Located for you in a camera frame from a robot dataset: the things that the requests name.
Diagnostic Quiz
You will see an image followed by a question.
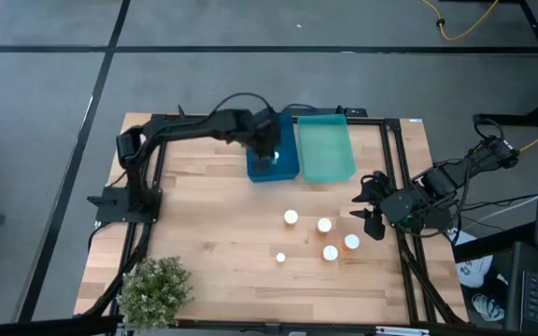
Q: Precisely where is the green potted plant black pot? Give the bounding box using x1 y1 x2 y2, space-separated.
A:
117 255 195 332

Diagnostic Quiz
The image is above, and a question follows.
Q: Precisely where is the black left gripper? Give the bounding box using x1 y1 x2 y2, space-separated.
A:
249 107 283 172

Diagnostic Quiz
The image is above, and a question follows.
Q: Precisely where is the white cable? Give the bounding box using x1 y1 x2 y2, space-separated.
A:
476 176 538 225

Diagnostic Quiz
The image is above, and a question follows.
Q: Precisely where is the teal plastic bin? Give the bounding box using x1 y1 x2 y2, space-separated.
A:
296 113 358 183

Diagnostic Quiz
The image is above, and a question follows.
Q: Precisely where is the blue plastic bin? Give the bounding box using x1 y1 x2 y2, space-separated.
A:
245 113 302 184

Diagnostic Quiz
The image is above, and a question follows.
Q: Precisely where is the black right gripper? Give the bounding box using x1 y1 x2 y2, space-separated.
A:
349 172 425 242

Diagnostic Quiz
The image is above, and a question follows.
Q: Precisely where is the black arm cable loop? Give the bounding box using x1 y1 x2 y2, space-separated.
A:
210 91 277 116

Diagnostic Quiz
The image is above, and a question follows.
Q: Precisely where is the black metal table frame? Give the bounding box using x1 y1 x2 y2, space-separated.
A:
79 111 471 336

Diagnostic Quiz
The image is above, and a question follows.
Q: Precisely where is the grey patterned sneaker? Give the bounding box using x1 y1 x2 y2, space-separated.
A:
472 292 506 323

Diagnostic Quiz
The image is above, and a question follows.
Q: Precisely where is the white printed bag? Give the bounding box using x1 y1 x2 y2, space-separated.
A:
455 228 494 289

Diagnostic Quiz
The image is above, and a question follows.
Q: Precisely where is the black power strip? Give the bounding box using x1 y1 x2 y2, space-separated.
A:
281 105 369 119

